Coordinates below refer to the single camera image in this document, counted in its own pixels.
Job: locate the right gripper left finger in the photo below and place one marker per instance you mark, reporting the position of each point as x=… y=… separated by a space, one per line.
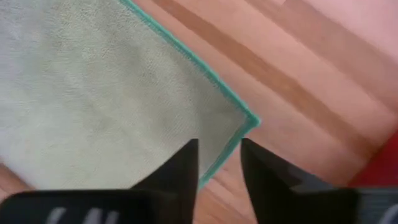
x=140 y=205

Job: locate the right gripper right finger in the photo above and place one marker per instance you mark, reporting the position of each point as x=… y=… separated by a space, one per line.
x=280 y=202

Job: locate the pink plastic bin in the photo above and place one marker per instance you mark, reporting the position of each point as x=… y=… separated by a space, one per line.
x=382 y=165

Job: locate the green towel with white label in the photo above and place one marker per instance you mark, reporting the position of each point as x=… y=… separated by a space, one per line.
x=93 y=93

